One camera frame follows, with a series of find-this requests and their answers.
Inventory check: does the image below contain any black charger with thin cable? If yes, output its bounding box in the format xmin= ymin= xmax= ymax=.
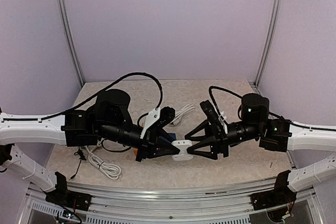
xmin=70 ymin=147 xmax=87 ymax=180

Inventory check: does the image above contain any white cable of orange block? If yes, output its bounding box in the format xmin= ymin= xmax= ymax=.
xmin=170 ymin=103 xmax=196 ymax=126

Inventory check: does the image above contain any aluminium corner post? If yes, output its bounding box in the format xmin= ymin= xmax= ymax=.
xmin=253 ymin=0 xmax=281 ymax=90
xmin=57 ymin=0 xmax=86 ymax=87

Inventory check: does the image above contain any right aluminium corner post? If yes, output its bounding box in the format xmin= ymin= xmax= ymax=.
xmin=253 ymin=0 xmax=281 ymax=90

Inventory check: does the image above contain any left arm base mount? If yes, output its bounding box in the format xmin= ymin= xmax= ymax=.
xmin=46 ymin=172 xmax=92 ymax=211

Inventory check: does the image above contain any white plug adapter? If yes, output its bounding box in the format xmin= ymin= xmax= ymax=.
xmin=172 ymin=140 xmax=193 ymax=162

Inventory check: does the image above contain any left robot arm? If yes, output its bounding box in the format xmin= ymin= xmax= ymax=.
xmin=1 ymin=85 xmax=180 ymax=206

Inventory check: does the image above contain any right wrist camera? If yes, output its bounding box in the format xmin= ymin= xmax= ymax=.
xmin=200 ymin=100 xmax=225 ymax=133

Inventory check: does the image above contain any left aluminium corner post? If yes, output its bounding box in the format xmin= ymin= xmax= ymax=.
xmin=57 ymin=0 xmax=86 ymax=87

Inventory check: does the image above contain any aluminium front rail frame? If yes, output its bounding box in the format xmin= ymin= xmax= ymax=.
xmin=16 ymin=178 xmax=326 ymax=223

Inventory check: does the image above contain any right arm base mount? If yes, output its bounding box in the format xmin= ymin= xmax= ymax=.
xmin=250 ymin=170 xmax=297 ymax=210

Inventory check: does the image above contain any blue cube socket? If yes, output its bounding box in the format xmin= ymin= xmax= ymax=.
xmin=165 ymin=133 xmax=176 ymax=143

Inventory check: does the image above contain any white strip power cable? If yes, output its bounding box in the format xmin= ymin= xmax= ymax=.
xmin=85 ymin=142 xmax=123 ymax=180

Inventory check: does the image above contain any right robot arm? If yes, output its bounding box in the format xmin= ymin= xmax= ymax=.
xmin=185 ymin=86 xmax=335 ymax=205

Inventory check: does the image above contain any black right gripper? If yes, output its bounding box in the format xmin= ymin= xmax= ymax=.
xmin=185 ymin=119 xmax=263 ymax=160

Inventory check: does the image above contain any orange USB socket block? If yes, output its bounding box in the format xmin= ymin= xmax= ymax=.
xmin=133 ymin=148 xmax=138 ymax=156

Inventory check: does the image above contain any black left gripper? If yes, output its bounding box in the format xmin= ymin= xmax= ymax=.
xmin=98 ymin=121 xmax=181 ymax=162

